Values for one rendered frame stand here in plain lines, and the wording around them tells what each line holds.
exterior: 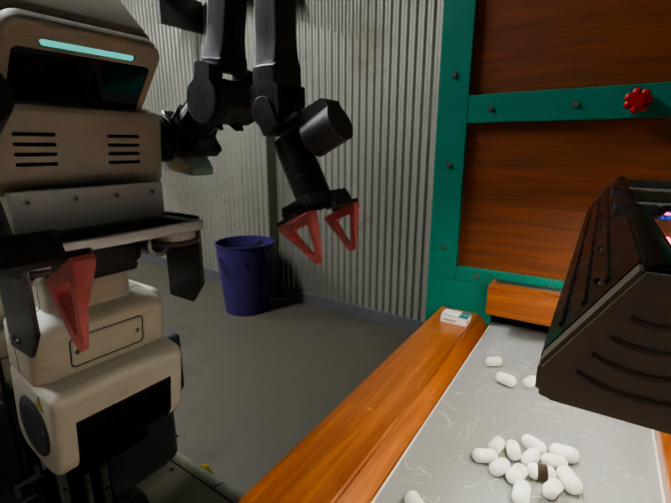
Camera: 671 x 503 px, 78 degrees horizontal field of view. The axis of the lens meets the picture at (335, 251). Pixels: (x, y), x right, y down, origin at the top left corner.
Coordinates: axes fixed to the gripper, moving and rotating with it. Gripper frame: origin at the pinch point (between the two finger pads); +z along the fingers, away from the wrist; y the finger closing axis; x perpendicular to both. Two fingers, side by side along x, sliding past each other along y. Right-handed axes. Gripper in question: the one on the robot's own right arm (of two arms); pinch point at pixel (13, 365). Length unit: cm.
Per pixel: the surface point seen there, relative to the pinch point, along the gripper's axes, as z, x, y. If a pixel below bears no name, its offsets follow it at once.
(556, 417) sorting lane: 38, -17, 58
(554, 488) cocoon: 37, -20, 40
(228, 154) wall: -114, 200, 224
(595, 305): 8.1, -36.1, 11.4
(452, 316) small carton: 23, 2, 78
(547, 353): 9.6, -33.6, 10.7
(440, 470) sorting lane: 32.6, -7.5, 36.5
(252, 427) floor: 53, 116, 96
